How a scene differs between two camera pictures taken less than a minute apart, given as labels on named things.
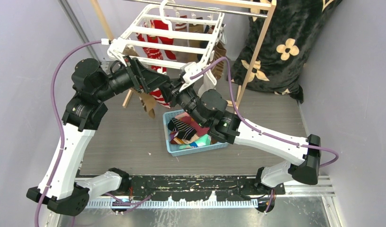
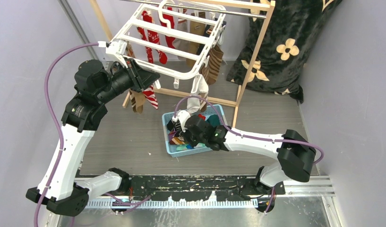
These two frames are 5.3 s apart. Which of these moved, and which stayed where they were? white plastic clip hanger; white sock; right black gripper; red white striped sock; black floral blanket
Moved: right black gripper; white sock; red white striped sock
Stayed: white plastic clip hanger; black floral blanket
